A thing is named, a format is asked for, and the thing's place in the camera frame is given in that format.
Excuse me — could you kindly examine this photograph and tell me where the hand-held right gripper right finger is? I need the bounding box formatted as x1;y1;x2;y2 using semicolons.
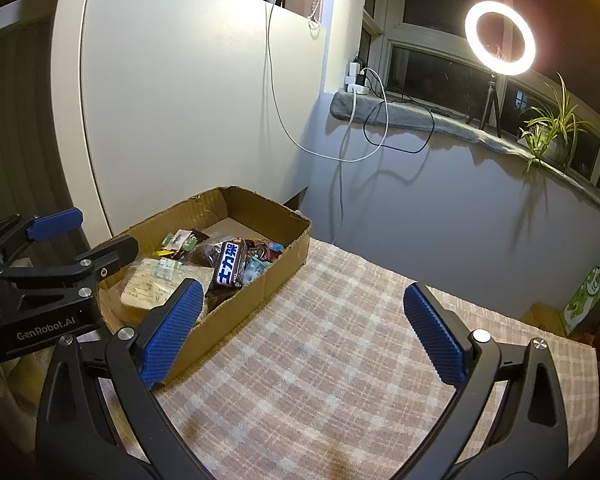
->
397;284;570;480

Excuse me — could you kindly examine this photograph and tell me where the clear packet of bread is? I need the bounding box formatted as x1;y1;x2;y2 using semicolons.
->
120;257;216;318

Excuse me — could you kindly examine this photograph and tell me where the black cable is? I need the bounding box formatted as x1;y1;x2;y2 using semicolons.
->
364;95;435;155

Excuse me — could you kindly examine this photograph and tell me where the checked pink blanket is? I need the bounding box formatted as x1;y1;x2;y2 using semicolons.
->
152;240;600;480

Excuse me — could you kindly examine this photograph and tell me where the white cabinet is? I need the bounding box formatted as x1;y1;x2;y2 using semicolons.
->
52;0;331;241

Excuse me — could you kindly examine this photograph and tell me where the white window frame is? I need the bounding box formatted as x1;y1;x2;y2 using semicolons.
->
362;0;600;196

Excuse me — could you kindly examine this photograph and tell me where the light blue candy packet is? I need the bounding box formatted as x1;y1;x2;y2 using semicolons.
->
242;257;273;283

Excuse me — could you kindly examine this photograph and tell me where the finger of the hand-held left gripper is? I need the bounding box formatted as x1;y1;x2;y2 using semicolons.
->
0;208;84;259
0;235;139;300

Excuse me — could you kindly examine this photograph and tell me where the small brown cardboard box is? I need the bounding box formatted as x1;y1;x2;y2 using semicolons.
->
520;304;566;333

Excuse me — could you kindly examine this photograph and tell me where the ring light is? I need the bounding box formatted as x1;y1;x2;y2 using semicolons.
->
464;0;537;77

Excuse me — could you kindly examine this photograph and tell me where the grey windowsill cloth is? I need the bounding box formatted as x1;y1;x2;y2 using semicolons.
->
329;91;600;211

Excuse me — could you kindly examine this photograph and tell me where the white cable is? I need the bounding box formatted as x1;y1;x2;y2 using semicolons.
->
266;0;390;162

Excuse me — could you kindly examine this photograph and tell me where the dark chocolate bar white print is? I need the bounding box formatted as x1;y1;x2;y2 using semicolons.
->
206;240;248;291

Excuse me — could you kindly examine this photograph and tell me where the black tripod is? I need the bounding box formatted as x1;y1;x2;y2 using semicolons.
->
466;75;503;138

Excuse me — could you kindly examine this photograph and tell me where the green paper bag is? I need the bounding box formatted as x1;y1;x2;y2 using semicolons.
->
562;252;600;336

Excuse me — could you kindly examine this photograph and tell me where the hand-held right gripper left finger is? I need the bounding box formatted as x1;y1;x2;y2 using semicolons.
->
35;278;216;480

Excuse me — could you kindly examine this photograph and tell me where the clear bag of dark dates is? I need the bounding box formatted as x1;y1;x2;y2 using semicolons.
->
182;237;226;268

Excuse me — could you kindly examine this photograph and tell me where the white wall charger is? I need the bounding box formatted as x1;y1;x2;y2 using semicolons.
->
345;57;371;95

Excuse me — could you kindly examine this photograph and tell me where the potted spider plant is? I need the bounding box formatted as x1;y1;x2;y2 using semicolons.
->
517;72;593;176

